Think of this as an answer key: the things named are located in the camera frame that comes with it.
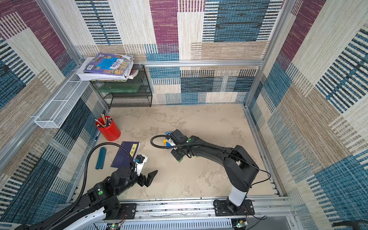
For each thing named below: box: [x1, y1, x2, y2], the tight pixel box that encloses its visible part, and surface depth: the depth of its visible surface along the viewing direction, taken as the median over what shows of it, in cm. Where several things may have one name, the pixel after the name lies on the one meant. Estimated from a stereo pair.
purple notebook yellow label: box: [111, 141, 141, 169], surface depth 94 cm
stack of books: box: [75, 52, 139, 82], surface depth 81 cm
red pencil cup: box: [94, 115, 122, 142], surface depth 96 cm
